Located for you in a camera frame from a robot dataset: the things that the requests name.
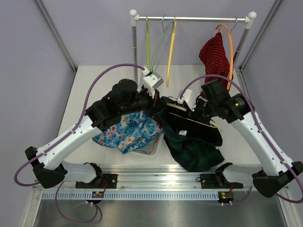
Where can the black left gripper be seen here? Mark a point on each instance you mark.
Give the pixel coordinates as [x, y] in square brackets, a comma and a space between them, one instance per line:
[156, 104]

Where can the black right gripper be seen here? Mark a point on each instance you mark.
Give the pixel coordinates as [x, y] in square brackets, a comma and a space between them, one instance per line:
[195, 114]

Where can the cream plastic hanger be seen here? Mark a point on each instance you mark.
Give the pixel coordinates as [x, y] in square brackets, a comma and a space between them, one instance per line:
[183, 112]

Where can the blue floral skirt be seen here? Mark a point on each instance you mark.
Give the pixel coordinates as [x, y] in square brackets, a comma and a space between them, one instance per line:
[134, 131]

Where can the dark green plaid skirt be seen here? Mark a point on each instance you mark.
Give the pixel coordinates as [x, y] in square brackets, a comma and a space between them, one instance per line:
[191, 144]

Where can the red polka dot skirt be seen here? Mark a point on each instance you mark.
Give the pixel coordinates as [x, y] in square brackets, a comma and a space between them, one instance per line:
[213, 56]

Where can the yellow plastic hanger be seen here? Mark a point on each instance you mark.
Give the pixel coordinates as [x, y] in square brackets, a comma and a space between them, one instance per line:
[171, 50]

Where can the pale green plastic hanger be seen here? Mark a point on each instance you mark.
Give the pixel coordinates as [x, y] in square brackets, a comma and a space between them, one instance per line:
[164, 31]

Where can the lime green plastic hanger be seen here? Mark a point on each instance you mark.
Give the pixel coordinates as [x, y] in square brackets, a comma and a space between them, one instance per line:
[148, 43]

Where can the orange plastic hanger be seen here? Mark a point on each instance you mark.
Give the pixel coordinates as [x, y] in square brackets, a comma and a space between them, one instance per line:
[229, 32]

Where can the orange floral white skirt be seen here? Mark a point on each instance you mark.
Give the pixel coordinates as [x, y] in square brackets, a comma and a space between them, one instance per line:
[154, 146]

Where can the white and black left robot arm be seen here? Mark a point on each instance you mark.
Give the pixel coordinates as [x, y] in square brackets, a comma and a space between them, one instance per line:
[49, 165]

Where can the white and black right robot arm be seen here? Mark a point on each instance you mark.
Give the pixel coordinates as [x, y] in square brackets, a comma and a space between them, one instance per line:
[276, 168]

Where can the white plastic mesh basket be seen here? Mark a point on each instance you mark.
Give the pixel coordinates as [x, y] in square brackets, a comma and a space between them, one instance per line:
[142, 151]

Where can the metal clothes rack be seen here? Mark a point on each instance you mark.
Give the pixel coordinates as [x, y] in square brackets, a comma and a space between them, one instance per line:
[247, 21]

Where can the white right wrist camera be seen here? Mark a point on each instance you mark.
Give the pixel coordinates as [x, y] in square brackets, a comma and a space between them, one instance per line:
[187, 97]

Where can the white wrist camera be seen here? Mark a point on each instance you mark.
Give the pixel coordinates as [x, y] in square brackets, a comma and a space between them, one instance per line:
[187, 97]
[151, 81]

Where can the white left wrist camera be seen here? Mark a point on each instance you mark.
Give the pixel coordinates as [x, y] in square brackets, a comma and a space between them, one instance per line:
[151, 81]

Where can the aluminium mounting rail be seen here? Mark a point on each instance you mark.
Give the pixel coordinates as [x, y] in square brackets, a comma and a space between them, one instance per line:
[149, 186]

